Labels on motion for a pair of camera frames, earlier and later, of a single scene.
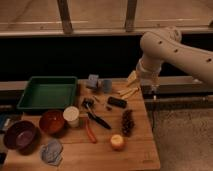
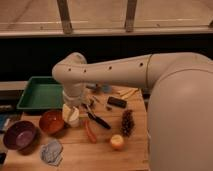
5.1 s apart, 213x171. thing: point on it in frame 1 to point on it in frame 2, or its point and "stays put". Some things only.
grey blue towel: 52,152 stays put
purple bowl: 23,136 stays put
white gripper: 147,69 to 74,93
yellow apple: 117,142 stays put
